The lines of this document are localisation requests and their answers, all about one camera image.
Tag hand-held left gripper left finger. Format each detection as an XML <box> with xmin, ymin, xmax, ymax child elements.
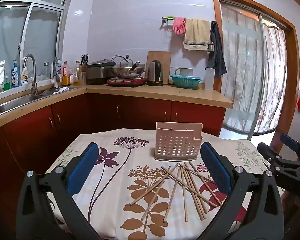
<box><xmin>15</xmin><ymin>142</ymin><xmax>108</xmax><ymax>240</ymax></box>

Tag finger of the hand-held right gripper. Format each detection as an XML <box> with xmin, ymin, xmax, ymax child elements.
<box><xmin>257</xmin><ymin>142</ymin><xmax>287</xmax><ymax>166</ymax></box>
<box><xmin>280</xmin><ymin>133</ymin><xmax>300</xmax><ymax>158</ymax></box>

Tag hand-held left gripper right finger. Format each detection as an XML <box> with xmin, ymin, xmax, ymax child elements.
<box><xmin>195</xmin><ymin>141</ymin><xmax>286</xmax><ymax>240</ymax></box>

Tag pile of wooden chopsticks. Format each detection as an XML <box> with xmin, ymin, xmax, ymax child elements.
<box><xmin>130</xmin><ymin>161</ymin><xmax>223</xmax><ymax>223</ymax></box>

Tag pink perforated utensil holder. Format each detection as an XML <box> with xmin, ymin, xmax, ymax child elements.
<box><xmin>154</xmin><ymin>121</ymin><xmax>203</xmax><ymax>162</ymax></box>

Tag floral tablecloth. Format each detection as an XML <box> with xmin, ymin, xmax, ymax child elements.
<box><xmin>44</xmin><ymin>128</ymin><xmax>284</xmax><ymax>240</ymax></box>

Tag sliding glass door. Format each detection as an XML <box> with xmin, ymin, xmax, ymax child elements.
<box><xmin>219</xmin><ymin>0</ymin><xmax>289</xmax><ymax>142</ymax></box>

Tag sheer patterned curtain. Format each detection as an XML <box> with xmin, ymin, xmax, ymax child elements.
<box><xmin>221</xmin><ymin>4</ymin><xmax>288</xmax><ymax>134</ymax></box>

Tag red kitchen cabinets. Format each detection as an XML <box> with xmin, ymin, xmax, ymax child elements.
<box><xmin>0</xmin><ymin>92</ymin><xmax>227</xmax><ymax>240</ymax></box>

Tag white bowls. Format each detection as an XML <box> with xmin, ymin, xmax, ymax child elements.
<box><xmin>52</xmin><ymin>87</ymin><xmax>70</xmax><ymax>95</ymax></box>

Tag translucent plastic container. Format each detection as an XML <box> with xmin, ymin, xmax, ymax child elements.
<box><xmin>204</xmin><ymin>67</ymin><xmax>216</xmax><ymax>91</ymax></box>

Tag beige kitchen countertop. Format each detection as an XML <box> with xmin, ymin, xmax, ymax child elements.
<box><xmin>0</xmin><ymin>84</ymin><xmax>234</xmax><ymax>133</ymax></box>

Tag teal plastic colander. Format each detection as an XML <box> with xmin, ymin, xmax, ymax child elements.
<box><xmin>170</xmin><ymin>74</ymin><xmax>202</xmax><ymax>89</ymax></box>

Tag steel sink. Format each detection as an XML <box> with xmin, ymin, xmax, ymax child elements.
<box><xmin>0</xmin><ymin>86</ymin><xmax>83</xmax><ymax>117</ymax></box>

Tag knife block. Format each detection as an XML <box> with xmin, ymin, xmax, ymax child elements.
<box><xmin>79</xmin><ymin>65</ymin><xmax>87</xmax><ymax>85</ymax></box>

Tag yellow oil bottle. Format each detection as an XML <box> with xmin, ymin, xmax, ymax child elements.
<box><xmin>74</xmin><ymin>60</ymin><xmax>82</xmax><ymax>86</ymax></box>

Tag red induction cooker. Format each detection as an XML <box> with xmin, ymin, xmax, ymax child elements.
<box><xmin>107</xmin><ymin>77</ymin><xmax>148</xmax><ymax>87</ymax></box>

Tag steel kitchen faucet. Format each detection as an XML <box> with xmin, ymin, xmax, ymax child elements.
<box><xmin>23</xmin><ymin>54</ymin><xmax>38</xmax><ymax>95</ymax></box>

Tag grey mug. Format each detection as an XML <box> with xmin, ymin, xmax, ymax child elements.
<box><xmin>174</xmin><ymin>67</ymin><xmax>193</xmax><ymax>77</ymax></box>

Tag dark hanging cloth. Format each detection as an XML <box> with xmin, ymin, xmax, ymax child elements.
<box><xmin>206</xmin><ymin>21</ymin><xmax>227</xmax><ymax>78</ymax></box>

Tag steel wok with lid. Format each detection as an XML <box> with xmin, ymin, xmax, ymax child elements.
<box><xmin>111</xmin><ymin>54</ymin><xmax>146</xmax><ymax>78</ymax></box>

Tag white spray bottle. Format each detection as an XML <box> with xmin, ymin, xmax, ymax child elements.
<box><xmin>20</xmin><ymin>57</ymin><xmax>30</xmax><ymax>85</ymax></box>

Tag green liquid bottle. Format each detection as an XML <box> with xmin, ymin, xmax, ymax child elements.
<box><xmin>3</xmin><ymin>73</ymin><xmax>11</xmax><ymax>91</ymax></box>

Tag black steel electric kettle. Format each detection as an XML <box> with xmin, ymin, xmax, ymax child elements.
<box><xmin>146</xmin><ymin>60</ymin><xmax>164</xmax><ymax>87</ymax></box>

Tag blue dish soap bottle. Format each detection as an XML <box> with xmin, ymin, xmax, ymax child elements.
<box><xmin>11</xmin><ymin>59</ymin><xmax>21</xmax><ymax>88</ymax></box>

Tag wooden cutting board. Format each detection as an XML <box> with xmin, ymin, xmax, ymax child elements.
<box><xmin>146</xmin><ymin>51</ymin><xmax>172</xmax><ymax>84</ymax></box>

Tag beige towel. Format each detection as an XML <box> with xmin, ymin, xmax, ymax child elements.
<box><xmin>184</xmin><ymin>18</ymin><xmax>212</xmax><ymax>51</ymax></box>

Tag pink rubber gloves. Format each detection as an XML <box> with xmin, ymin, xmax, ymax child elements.
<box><xmin>172</xmin><ymin>17</ymin><xmax>186</xmax><ymax>35</ymax></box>

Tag wooden door frame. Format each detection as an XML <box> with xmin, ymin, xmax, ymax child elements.
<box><xmin>211</xmin><ymin>0</ymin><xmax>300</xmax><ymax>155</ymax></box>

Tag aluminium frame window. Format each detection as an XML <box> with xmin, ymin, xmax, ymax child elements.
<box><xmin>0</xmin><ymin>0</ymin><xmax>75</xmax><ymax>93</ymax></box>

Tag metal towel rail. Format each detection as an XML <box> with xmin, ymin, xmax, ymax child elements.
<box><xmin>161</xmin><ymin>16</ymin><xmax>217</xmax><ymax>30</ymax></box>

